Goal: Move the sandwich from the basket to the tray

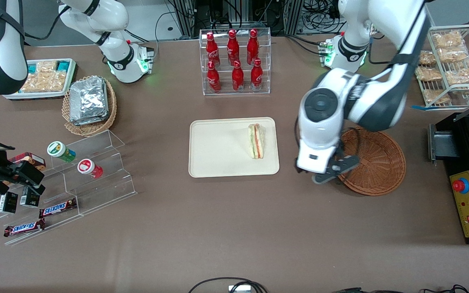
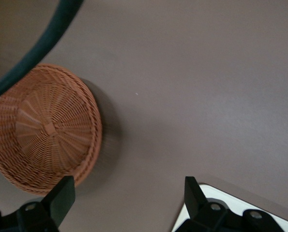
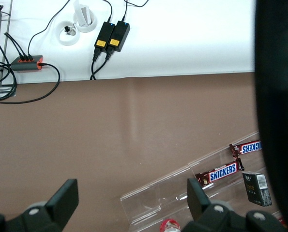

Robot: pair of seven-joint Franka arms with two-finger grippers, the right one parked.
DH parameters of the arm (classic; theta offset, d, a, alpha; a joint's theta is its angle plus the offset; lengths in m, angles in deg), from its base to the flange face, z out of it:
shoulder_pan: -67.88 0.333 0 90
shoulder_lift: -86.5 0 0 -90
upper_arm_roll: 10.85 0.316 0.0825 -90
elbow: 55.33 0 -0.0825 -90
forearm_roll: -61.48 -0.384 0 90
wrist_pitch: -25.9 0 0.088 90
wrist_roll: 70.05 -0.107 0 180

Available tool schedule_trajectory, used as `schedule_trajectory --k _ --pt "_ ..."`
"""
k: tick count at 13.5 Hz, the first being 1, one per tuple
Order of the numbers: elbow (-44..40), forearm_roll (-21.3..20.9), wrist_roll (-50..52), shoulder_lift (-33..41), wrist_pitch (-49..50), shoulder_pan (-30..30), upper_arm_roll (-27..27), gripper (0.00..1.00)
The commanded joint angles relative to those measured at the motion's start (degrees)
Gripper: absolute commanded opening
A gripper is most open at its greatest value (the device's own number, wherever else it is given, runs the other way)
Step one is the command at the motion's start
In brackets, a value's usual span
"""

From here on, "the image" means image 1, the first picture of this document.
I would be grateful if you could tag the silver foil pack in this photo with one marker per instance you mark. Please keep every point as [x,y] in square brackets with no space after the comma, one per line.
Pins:
[88,99]
[96,121]

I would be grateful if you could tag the red cola bottle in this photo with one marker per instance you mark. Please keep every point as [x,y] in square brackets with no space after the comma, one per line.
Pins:
[256,76]
[237,78]
[212,51]
[233,49]
[253,48]
[213,79]

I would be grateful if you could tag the brown snickers bar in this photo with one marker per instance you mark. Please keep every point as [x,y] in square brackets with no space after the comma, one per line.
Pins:
[57,208]
[23,228]

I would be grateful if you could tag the small white device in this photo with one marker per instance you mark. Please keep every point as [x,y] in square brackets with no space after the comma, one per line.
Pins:
[239,289]

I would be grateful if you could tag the aluminium frame profile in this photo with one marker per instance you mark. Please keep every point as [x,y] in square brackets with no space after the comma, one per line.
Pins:
[293,16]
[186,18]

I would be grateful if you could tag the grey metal block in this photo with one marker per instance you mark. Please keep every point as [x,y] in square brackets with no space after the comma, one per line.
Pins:
[444,146]

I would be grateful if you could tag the red snack cup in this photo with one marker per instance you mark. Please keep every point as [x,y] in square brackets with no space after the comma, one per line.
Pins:
[87,167]

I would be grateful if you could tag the clear cracker bag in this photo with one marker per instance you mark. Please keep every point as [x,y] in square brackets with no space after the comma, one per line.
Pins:
[43,82]
[46,66]

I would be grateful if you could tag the light wicker basket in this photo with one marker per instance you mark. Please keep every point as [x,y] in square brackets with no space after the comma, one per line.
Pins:
[90,129]

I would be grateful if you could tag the green snack cup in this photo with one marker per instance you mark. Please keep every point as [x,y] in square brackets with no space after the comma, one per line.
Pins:
[58,149]

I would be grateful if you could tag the clear acrylic bottle rack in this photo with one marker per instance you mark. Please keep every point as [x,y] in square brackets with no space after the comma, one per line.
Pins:
[223,87]

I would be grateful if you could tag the red emergency stop button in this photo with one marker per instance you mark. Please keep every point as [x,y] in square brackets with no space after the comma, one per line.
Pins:
[459,186]

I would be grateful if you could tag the clear acrylic stepped shelf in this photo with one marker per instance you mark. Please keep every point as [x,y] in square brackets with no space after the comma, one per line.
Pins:
[104,179]

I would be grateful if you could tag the black equipment base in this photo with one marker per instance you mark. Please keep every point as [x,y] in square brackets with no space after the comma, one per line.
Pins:
[466,162]

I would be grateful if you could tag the triangle sandwich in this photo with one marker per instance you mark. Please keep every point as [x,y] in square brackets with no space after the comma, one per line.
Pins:
[257,142]

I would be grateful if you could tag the white snack tray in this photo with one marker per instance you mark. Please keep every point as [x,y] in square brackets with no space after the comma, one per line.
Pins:
[35,95]

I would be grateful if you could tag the beige plastic tray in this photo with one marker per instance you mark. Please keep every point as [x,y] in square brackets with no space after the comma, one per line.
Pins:
[222,147]

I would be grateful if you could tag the dark brown wicker basket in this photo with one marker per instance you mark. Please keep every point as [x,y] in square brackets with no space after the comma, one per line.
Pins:
[377,167]

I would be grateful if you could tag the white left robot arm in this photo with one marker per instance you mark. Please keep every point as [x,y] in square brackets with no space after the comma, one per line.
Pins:
[324,122]

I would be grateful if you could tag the small black box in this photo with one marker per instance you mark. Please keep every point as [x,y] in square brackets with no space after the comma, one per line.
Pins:
[8,202]
[30,197]

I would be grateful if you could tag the blue tape strip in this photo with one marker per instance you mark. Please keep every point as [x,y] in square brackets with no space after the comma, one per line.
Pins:
[418,107]

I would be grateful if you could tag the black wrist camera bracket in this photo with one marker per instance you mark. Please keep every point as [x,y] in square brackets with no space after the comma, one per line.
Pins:
[338,167]

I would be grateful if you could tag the brown chocolate box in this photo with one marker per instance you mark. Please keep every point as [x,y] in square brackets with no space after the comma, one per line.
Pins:
[31,158]

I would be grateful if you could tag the teal snack pack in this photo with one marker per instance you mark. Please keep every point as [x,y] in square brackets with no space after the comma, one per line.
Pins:
[32,68]
[63,65]

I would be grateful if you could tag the clear fried snack bag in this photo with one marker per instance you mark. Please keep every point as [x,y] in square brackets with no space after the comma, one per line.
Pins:
[462,73]
[428,73]
[454,55]
[436,97]
[448,39]
[426,58]

